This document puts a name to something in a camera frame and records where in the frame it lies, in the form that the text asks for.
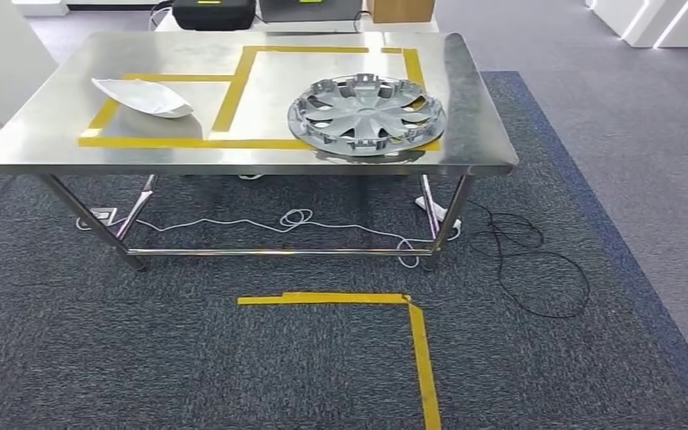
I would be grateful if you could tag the black case yellow stripe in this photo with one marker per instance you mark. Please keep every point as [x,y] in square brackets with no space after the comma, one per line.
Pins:
[213,15]

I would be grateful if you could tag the white curved plastic part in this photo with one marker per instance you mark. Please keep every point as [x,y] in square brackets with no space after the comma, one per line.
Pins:
[142,95]

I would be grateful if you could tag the yellow table tape outline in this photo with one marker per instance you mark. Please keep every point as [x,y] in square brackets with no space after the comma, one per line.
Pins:
[201,143]

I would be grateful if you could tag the brown cardboard box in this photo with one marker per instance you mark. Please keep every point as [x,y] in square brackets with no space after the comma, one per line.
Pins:
[400,11]

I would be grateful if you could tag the grey plastic wheel hubcap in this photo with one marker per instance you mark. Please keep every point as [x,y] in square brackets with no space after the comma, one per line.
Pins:
[368,113]

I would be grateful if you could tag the white desk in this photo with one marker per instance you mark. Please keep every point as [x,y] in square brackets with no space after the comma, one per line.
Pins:
[320,26]

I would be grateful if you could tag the white power strip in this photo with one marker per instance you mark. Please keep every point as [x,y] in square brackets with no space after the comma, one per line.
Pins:
[433,210]

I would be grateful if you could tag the grey laptop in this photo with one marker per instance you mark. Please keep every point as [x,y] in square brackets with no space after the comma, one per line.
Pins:
[308,9]

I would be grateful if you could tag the steel workbench table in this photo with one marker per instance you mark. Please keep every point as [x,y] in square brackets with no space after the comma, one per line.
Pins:
[172,59]

